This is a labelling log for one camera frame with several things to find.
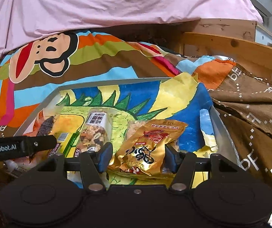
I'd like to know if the grey tray box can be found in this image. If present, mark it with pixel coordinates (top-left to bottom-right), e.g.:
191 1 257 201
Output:
14 77 241 171

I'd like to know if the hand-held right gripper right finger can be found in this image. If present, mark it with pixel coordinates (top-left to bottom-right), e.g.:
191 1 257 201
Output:
164 145 242 193

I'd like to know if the clear mixed nut packet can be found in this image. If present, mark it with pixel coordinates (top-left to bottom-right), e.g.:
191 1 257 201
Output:
74 108 114 159

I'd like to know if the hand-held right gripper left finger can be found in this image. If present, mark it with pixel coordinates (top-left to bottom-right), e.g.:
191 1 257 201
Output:
32 142 114 194

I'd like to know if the yellow snack packet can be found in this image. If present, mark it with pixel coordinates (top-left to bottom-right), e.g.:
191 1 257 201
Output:
47 131 80 159

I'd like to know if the gold snack packet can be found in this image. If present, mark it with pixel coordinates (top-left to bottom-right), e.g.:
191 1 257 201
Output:
108 119 189 177

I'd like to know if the brown monkey print quilt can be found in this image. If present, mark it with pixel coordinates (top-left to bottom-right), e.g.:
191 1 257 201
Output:
0 28 272 228

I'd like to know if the orange snack packet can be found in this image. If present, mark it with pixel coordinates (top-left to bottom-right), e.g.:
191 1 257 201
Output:
30 110 61 138

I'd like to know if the pink bed sheet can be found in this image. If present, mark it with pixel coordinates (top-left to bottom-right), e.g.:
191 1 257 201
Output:
0 0 263 57

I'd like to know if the wooden bed frame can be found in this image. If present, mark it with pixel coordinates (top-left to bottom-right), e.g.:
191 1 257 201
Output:
179 18 272 81

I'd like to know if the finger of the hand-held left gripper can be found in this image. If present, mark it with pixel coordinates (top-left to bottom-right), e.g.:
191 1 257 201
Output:
20 135 58 157

